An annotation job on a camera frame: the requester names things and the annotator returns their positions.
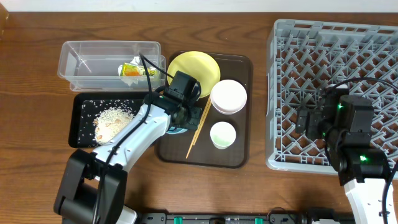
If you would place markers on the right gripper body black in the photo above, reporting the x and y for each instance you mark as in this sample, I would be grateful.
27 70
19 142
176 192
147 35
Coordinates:
318 126

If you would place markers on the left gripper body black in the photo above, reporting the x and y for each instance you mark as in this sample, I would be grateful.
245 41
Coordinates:
193 117

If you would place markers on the white pink bowl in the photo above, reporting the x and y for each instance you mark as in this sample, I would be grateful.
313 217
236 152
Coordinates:
228 96

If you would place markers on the white tissue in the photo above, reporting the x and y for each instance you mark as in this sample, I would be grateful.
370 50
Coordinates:
133 80

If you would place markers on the white cup green inside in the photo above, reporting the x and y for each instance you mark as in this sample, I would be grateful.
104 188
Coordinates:
222 135

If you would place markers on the green orange snack wrapper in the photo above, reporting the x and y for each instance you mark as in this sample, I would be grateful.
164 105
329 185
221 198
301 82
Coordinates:
131 70

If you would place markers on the pile of white rice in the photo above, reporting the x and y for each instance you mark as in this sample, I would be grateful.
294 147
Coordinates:
100 120

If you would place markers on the light blue bowl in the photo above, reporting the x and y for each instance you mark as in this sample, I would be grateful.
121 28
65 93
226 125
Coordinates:
175 130

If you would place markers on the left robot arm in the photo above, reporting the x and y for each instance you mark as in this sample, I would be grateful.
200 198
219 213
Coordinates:
94 183

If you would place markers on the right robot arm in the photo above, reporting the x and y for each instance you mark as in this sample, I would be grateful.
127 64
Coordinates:
365 175

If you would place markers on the grey dishwasher rack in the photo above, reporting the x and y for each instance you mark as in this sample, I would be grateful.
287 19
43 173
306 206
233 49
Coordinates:
303 57

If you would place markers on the black rectangular waste tray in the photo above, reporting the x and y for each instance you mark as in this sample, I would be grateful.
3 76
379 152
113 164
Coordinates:
81 97

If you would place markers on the clear plastic waste bin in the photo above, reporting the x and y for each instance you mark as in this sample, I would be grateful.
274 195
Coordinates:
92 65

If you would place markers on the wooden chopstick left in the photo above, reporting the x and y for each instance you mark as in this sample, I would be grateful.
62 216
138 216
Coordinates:
191 145

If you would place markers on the wooden chopstick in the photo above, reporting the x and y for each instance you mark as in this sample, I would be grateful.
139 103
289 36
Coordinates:
191 145
202 121

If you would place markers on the yellow plate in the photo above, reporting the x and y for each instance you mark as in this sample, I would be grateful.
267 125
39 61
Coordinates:
198 65

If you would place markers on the wooden chopstick right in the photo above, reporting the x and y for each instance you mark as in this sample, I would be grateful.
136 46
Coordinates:
202 121

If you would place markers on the dark brown serving tray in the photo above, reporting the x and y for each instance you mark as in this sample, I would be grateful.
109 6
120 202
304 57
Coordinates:
176 147

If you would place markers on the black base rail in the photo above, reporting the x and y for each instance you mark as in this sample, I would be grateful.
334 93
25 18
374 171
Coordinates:
163 218

